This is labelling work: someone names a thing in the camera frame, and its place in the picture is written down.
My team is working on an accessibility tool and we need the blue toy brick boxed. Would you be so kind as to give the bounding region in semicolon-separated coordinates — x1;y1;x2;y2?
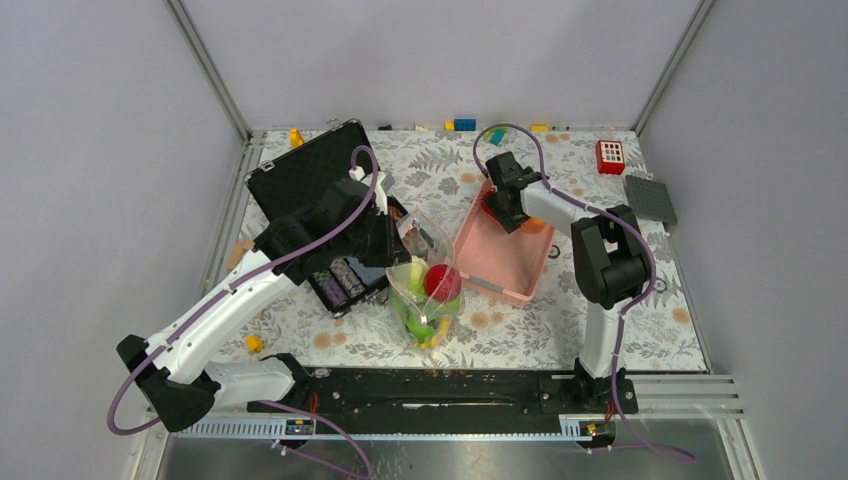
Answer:
452;118;477;131

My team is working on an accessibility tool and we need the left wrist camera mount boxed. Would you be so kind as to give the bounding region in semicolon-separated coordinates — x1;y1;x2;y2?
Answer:
349;167;395;215

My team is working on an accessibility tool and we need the orange toy peach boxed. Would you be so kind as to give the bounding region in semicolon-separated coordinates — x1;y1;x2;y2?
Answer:
520;217;547;234

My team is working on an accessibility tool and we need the black poker chip case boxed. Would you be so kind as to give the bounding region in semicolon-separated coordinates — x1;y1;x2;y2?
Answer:
245;120;396;317

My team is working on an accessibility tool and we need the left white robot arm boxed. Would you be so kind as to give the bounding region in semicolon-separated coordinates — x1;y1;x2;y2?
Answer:
107;173;410;435

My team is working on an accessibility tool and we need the tan toy piece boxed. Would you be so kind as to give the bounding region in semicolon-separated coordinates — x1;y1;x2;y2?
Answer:
226;240;254;271

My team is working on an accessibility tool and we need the purple cable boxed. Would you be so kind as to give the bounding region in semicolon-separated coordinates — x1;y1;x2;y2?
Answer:
107;145;380;437
472;123;697;465

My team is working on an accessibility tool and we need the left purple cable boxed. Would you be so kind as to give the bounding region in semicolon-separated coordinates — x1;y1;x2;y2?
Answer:
107;145;380;437

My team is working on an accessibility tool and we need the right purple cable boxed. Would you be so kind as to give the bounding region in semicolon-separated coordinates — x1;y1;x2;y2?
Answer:
472;123;697;465

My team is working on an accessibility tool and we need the red toy apple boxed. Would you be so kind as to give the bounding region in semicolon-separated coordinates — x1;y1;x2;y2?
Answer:
425;264;462;303

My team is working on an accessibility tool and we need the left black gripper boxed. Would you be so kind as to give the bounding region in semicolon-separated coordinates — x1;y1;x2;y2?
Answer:
336;206;413;268

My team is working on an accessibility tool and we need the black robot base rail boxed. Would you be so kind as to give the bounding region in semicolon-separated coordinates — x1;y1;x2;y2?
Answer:
278;353;639;435

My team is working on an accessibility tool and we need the pink plastic basket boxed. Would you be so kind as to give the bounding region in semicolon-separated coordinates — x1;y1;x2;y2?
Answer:
453;180;556;308

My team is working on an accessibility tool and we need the yellow toy brick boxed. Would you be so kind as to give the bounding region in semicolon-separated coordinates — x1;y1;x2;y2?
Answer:
289;128;306;149

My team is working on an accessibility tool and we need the red toy window block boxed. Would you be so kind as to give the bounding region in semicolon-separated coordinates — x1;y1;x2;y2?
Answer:
595;140;626;175

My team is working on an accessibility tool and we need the light green toy cabbage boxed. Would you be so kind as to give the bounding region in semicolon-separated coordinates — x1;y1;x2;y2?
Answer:
392;256;429;296

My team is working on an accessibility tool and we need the green teal toy block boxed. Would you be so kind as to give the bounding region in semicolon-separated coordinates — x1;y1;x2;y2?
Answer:
482;123;509;146

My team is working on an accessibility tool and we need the red toy pepper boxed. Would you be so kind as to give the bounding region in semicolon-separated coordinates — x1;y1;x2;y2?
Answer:
480;194;496;218

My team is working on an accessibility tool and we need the small yellow brick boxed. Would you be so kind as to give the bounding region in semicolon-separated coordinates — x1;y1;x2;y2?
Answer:
245;335;265;354

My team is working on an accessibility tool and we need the yellow toy banana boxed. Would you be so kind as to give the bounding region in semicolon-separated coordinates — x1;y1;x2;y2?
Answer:
416;317;452;349

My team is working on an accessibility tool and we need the green bumpy toy fruit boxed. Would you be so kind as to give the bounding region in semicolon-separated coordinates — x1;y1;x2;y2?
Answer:
433;296;464;318

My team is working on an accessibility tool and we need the clear zip top bag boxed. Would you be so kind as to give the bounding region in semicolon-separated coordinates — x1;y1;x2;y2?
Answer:
386;209;465;349

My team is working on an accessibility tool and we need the floral tablecloth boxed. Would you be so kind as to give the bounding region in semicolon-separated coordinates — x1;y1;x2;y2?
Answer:
218;130;708;372

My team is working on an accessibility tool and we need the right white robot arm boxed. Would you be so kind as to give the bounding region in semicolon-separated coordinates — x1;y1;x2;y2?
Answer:
484;152;656;412

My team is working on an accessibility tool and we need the grey building baseplate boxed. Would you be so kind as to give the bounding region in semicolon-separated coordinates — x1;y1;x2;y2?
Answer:
623;175;678;225

